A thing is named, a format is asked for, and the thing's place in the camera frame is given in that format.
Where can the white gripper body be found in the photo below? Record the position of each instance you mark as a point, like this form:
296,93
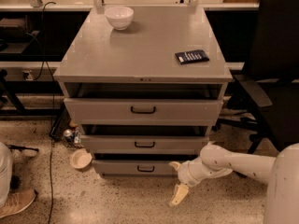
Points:
184,174

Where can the grey bottom drawer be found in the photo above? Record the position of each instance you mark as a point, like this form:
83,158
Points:
153,168

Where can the grey drawer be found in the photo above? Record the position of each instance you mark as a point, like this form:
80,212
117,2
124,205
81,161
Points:
143,112
153,168
143,144

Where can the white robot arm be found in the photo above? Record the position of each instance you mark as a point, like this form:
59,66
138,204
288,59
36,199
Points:
280,174

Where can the grey middle drawer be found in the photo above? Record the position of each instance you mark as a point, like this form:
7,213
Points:
143,144

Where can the grey drawer cabinet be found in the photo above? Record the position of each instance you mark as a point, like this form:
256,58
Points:
140,63

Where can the grey top drawer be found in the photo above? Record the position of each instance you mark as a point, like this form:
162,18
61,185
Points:
143,112

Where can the beige bowl on floor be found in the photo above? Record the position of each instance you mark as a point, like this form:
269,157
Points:
80,159

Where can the plastic water bottle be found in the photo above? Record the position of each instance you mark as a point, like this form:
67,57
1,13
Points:
77,136

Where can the soda can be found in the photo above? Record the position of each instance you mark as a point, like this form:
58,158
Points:
68,135

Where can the black office chair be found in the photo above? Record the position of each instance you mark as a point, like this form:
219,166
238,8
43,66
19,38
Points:
267,86

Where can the white bowl on cabinet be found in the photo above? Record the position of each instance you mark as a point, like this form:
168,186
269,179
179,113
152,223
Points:
119,17

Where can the tan sneaker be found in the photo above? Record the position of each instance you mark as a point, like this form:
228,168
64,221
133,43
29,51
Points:
17,202

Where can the black tool on floor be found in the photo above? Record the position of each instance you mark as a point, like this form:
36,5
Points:
26,151

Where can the white trouser leg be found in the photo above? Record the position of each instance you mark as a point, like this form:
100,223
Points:
6,163

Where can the wall power outlet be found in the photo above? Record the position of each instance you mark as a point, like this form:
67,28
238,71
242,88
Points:
27,75

